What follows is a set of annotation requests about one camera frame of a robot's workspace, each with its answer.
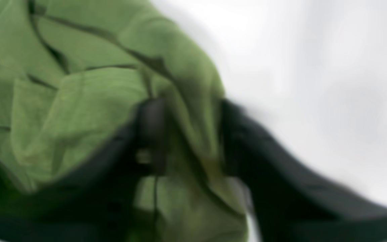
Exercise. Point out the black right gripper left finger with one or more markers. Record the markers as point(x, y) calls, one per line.
point(94, 202)

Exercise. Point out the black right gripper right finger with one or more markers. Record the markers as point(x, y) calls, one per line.
point(291, 202)

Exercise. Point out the green T-shirt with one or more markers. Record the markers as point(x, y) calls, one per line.
point(72, 72)

